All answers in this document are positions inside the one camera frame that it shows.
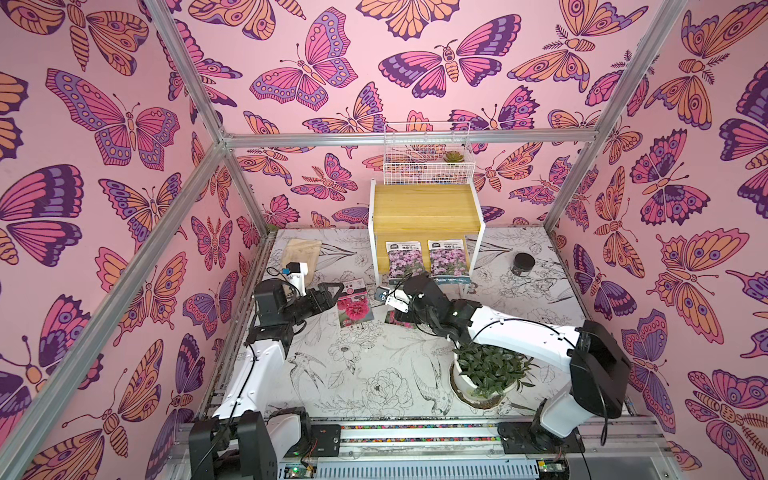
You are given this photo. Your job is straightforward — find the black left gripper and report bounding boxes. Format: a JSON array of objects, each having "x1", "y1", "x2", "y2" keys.
[{"x1": 281, "y1": 284, "x2": 342, "y2": 328}]

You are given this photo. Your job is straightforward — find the green seed bag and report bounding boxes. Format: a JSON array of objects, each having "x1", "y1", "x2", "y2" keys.
[{"x1": 384, "y1": 309, "x2": 416, "y2": 329}]

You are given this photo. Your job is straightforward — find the pink hollyhock seed bag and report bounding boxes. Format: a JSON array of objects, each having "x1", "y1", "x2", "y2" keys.
[{"x1": 336, "y1": 279, "x2": 374, "y2": 328}]

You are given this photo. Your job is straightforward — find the purple flower seed bag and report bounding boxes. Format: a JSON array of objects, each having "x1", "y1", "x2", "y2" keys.
[
  {"x1": 386, "y1": 241, "x2": 426, "y2": 284},
  {"x1": 427, "y1": 239, "x2": 470, "y2": 284}
]

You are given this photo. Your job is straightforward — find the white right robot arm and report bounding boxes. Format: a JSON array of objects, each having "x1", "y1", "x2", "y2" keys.
[{"x1": 376, "y1": 274, "x2": 631, "y2": 439}]

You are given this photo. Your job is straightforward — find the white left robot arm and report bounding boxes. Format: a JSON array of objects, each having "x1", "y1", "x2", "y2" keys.
[{"x1": 188, "y1": 278, "x2": 344, "y2": 479}]

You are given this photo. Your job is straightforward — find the white and wood shelf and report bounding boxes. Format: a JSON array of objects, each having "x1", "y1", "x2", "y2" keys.
[{"x1": 368, "y1": 181, "x2": 486, "y2": 283}]

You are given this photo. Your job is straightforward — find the beige rubber glove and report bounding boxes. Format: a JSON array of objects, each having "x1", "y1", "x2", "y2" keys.
[{"x1": 280, "y1": 238, "x2": 322, "y2": 284}]

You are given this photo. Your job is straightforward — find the potted green plant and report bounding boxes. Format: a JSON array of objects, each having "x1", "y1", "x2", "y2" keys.
[{"x1": 450, "y1": 343, "x2": 536, "y2": 410}]

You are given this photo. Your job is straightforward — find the black lidded jar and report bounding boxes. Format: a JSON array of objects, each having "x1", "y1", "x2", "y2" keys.
[{"x1": 511, "y1": 252, "x2": 536, "y2": 277}]

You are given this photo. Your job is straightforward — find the small succulent plant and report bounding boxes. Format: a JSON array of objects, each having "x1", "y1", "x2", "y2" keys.
[{"x1": 443, "y1": 150, "x2": 465, "y2": 164}]

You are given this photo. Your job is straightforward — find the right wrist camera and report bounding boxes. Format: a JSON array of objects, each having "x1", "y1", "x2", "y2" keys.
[{"x1": 374, "y1": 286, "x2": 411, "y2": 313}]

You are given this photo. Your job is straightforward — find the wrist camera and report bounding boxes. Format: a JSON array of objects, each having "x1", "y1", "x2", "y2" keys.
[
  {"x1": 282, "y1": 262, "x2": 309, "y2": 297},
  {"x1": 374, "y1": 286, "x2": 411, "y2": 313}
]

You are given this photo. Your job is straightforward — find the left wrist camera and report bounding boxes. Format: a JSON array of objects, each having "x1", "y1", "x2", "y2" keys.
[{"x1": 282, "y1": 262, "x2": 309, "y2": 297}]

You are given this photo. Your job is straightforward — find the white wire basket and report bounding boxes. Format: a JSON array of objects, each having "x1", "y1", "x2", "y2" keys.
[{"x1": 381, "y1": 120, "x2": 476, "y2": 185}]

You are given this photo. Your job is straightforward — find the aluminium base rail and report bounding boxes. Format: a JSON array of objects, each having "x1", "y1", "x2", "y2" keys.
[{"x1": 262, "y1": 417, "x2": 685, "y2": 479}]

